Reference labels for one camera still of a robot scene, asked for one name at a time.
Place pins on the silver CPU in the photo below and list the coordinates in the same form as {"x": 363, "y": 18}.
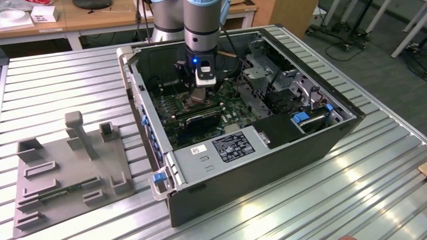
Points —
{"x": 198, "y": 95}

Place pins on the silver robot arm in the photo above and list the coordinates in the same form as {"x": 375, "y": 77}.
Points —
{"x": 201, "y": 25}

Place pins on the CPU socket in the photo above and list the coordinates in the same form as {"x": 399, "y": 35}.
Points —
{"x": 194, "y": 105}

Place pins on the green motherboard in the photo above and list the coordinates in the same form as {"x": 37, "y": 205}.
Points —
{"x": 229, "y": 105}

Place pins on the metal drive cage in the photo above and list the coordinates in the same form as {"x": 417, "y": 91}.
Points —
{"x": 257, "y": 72}

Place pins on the black graphics card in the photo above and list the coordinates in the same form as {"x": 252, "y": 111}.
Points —
{"x": 202, "y": 121}

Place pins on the blue card retainer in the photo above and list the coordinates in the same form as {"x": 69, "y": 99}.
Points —
{"x": 142, "y": 121}

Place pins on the silver chipset heatsink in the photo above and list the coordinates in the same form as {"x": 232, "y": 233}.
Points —
{"x": 232, "y": 128}

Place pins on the wooden desk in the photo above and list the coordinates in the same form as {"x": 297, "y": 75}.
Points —
{"x": 109, "y": 17}

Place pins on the black plastic shroud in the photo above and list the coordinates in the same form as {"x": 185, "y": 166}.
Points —
{"x": 276, "y": 130}

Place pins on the grey power supply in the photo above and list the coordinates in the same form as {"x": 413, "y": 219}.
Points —
{"x": 200, "y": 162}

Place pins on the wooden cabinet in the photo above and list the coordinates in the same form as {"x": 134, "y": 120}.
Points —
{"x": 293, "y": 15}

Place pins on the black round base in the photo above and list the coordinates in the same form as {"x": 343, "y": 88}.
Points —
{"x": 90, "y": 3}

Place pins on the small blue tab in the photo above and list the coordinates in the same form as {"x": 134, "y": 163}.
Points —
{"x": 328, "y": 108}

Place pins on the blue case latch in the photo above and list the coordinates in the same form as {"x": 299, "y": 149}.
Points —
{"x": 157, "y": 178}

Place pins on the black grey PC case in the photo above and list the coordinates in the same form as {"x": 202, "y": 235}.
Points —
{"x": 249, "y": 180}

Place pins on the white cardboard box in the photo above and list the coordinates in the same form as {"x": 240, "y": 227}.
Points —
{"x": 42, "y": 13}

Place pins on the black wheeled stand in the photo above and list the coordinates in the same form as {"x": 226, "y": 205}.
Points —
{"x": 357, "y": 27}

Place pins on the grey parts rack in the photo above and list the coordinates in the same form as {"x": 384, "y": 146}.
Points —
{"x": 66, "y": 175}

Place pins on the white round dish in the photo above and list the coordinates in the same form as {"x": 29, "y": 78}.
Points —
{"x": 13, "y": 16}

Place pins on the green RAM stick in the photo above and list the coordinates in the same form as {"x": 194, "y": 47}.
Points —
{"x": 56, "y": 193}

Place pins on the white table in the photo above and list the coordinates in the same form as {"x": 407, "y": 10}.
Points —
{"x": 400, "y": 48}

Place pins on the tan block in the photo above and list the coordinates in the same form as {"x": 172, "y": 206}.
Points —
{"x": 423, "y": 172}

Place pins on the dark wrist camera module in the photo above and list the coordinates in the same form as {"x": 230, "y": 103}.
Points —
{"x": 180, "y": 72}

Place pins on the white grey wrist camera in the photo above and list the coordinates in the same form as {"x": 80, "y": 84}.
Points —
{"x": 205, "y": 75}

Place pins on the silver metal bracket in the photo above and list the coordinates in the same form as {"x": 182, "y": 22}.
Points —
{"x": 301, "y": 85}

